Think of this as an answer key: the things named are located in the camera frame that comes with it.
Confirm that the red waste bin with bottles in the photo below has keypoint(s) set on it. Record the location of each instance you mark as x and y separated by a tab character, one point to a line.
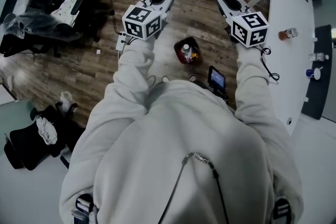
193	42

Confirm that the clear water bottle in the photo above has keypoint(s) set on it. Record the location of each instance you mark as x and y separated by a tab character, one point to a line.
317	57

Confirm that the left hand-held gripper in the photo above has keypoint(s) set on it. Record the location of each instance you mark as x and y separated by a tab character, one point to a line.
136	26

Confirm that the person's left forearm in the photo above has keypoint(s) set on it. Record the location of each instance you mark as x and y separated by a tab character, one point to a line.
131	68

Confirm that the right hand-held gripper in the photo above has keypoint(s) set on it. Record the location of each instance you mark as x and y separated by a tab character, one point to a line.
249	31

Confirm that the person's right forearm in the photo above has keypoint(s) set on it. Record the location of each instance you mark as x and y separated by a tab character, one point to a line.
252	81

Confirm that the orange drink bottle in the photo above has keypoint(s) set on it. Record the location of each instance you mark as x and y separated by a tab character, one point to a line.
288	33

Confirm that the small white paper scrap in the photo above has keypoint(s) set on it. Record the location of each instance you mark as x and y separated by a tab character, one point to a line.
98	52

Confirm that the white power strip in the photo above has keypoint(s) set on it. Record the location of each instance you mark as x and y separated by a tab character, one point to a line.
121	43

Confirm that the chest-mounted small monitor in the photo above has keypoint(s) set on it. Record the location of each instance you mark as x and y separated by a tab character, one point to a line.
217	77

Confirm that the operator in white coat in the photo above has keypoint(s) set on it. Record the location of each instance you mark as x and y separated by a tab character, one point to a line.
183	126

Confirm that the crumpled white bag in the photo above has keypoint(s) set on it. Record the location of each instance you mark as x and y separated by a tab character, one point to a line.
65	98

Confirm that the white cloth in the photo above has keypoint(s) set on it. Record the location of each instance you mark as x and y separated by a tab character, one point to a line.
47	131

